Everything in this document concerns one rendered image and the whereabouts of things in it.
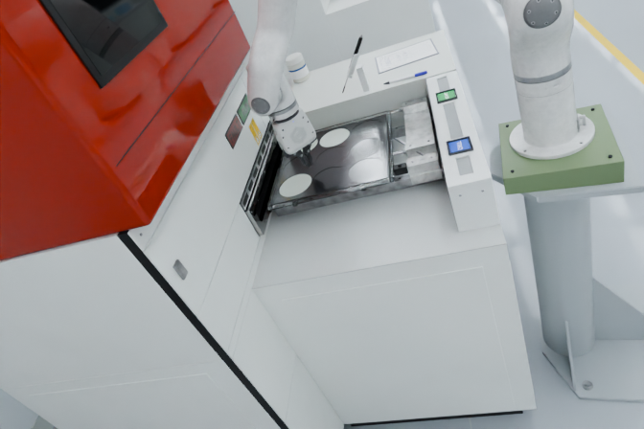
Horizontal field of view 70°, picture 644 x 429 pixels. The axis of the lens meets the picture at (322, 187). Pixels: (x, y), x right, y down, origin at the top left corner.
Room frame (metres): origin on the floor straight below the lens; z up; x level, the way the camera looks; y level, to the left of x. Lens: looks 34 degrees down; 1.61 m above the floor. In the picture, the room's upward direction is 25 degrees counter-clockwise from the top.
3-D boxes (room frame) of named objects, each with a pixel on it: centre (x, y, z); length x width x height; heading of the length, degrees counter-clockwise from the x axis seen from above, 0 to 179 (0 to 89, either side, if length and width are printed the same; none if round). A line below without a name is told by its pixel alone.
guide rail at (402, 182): (1.06, -0.08, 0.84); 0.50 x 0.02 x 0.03; 70
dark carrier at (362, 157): (1.20, -0.07, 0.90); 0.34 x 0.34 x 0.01; 70
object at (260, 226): (1.26, 0.14, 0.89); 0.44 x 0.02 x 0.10; 160
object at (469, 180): (1.01, -0.39, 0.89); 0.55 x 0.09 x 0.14; 160
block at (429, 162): (0.98, -0.27, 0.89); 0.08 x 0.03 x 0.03; 70
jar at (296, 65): (1.72, -0.11, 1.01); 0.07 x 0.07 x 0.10
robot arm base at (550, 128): (0.89, -0.57, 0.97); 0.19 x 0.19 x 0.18
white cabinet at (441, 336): (1.24, -0.19, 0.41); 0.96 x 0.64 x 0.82; 160
